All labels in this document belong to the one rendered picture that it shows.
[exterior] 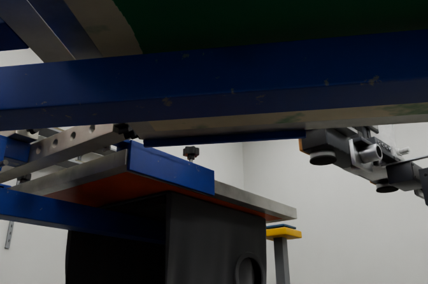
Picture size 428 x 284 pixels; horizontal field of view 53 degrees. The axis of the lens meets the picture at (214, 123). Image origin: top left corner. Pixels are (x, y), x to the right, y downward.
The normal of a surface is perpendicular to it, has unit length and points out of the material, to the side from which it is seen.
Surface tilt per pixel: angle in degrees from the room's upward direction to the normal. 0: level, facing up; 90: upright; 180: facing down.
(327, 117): 180
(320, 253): 90
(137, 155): 90
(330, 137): 90
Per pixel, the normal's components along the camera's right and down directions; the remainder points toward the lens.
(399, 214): -0.62, -0.31
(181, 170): 0.79, -0.25
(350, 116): 0.01, 0.91
